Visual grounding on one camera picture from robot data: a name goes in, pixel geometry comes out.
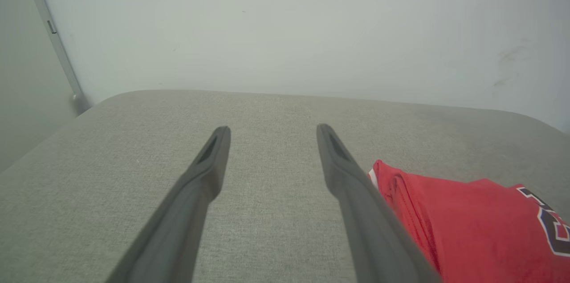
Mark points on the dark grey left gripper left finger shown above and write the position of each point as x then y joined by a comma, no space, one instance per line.
187,212

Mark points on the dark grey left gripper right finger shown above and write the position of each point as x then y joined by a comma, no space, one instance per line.
360,212

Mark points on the red white basketball jersey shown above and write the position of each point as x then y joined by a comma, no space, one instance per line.
481,225

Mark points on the grey metal wall strip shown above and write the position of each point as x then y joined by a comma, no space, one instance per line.
55,38

